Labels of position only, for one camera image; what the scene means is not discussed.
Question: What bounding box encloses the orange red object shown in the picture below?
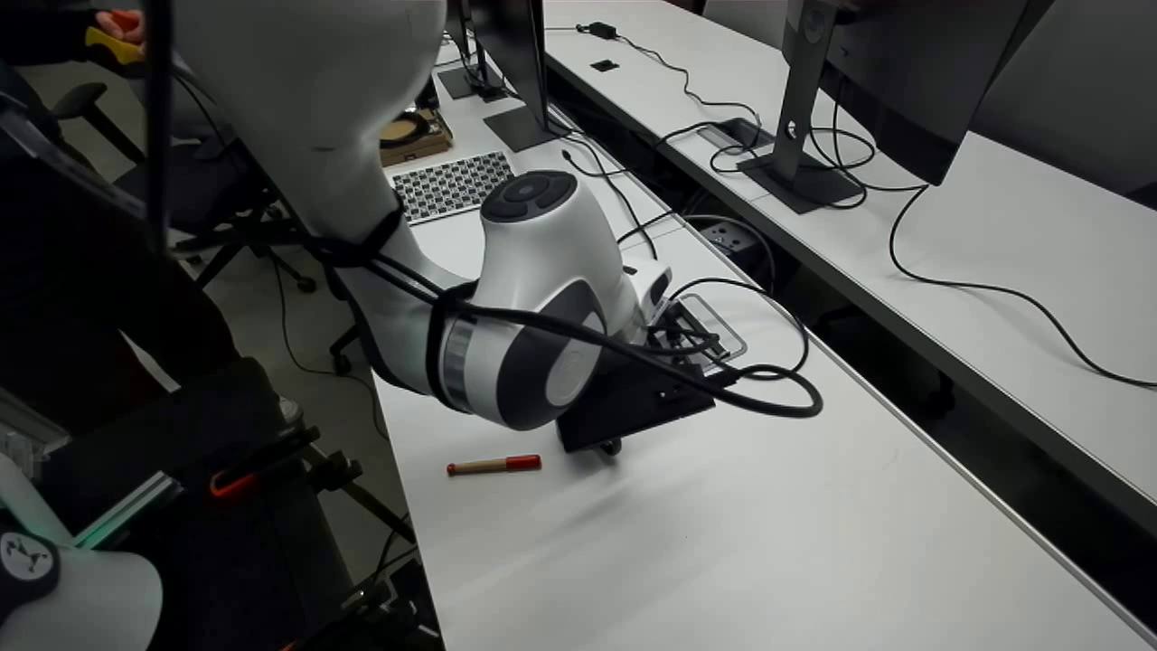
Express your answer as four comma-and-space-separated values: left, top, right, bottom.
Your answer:
82, 4, 152, 69

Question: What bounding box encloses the red marker pen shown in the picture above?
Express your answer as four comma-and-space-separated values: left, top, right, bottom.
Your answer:
444, 453, 546, 479

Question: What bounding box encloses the long thin black cable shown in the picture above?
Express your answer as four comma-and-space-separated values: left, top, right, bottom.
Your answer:
887, 177, 1157, 395

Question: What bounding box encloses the looped black socket cable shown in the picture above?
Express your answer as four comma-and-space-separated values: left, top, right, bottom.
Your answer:
660, 274, 814, 378

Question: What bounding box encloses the black power brick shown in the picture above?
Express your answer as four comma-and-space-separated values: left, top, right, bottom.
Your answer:
698, 216, 766, 267

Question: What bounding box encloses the silver monitor stand black base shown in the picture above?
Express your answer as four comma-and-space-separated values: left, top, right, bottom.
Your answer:
736, 0, 870, 216

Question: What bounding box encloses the black tripod with red clamp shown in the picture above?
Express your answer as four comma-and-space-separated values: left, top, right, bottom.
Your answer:
67, 419, 420, 558

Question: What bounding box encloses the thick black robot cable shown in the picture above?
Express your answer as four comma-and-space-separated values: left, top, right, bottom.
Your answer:
315, 230, 829, 423

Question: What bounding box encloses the brown tape roll box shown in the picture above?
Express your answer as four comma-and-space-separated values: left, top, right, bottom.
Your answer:
376, 106, 457, 166

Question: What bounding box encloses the perforated grey mat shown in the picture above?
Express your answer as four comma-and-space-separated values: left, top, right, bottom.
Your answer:
389, 149, 519, 226

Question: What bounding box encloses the black office chair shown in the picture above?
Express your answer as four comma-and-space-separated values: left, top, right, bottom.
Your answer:
48, 56, 329, 292

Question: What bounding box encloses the dark monitor stand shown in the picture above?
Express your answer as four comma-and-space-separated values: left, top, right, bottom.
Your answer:
457, 0, 573, 155

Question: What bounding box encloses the black computer monitor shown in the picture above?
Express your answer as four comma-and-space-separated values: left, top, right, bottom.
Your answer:
820, 0, 1060, 188

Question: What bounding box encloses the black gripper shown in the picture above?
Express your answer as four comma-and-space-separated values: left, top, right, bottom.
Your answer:
552, 339, 724, 458

